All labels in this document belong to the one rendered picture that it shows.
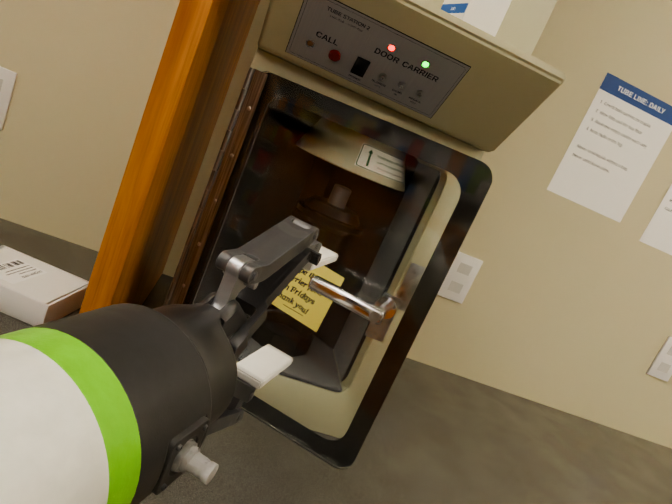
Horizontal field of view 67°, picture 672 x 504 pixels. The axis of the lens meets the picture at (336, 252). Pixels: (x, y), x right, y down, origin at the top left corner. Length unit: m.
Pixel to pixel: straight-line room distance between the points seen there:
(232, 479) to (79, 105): 0.78
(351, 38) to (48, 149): 0.75
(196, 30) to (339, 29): 0.15
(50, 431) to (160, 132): 0.43
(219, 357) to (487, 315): 1.05
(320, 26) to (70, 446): 0.49
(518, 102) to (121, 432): 0.54
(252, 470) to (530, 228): 0.85
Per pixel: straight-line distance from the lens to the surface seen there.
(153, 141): 0.59
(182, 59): 0.58
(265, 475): 0.70
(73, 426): 0.21
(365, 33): 0.59
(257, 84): 0.64
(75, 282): 0.91
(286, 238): 0.36
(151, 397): 0.23
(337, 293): 0.55
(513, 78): 0.62
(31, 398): 0.20
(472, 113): 0.65
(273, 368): 0.47
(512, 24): 0.73
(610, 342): 1.49
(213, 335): 0.29
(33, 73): 1.18
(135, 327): 0.25
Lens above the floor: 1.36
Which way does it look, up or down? 13 degrees down
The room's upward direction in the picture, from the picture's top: 24 degrees clockwise
